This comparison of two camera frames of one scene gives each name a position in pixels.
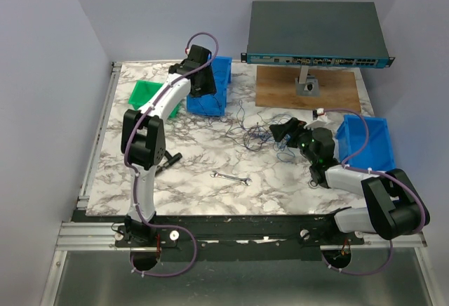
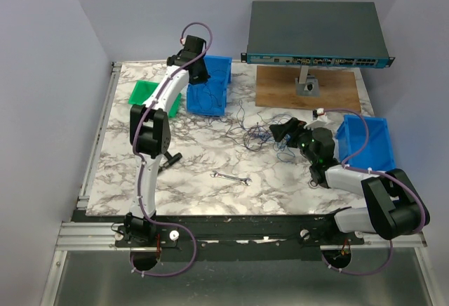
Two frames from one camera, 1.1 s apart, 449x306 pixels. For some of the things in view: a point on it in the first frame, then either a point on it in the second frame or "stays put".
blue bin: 213,104 stays put
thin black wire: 220,109 → 206,84
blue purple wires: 255,132 stays put
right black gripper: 280,130 stays put
